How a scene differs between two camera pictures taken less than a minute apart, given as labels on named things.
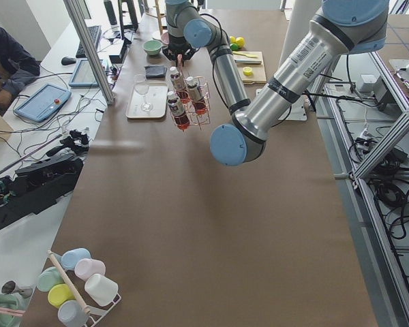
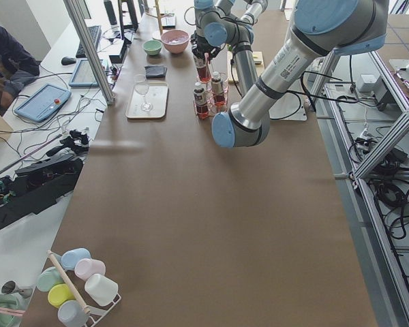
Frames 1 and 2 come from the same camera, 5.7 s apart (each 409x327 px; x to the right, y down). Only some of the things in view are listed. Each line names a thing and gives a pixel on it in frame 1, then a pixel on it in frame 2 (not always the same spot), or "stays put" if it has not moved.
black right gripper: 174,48 → 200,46
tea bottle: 195,95 → 217,93
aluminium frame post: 77,13 stays put
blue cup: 70,257 stays put
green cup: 49,277 stays put
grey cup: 71,314 stays put
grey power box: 374,84 stays put
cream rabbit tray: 146,100 stays put
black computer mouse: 68,60 stays put
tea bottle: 178,84 → 204,69
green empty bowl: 152,47 stays put
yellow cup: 58,293 stays put
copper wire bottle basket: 191,101 → 212,92
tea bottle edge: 178,110 → 200,100
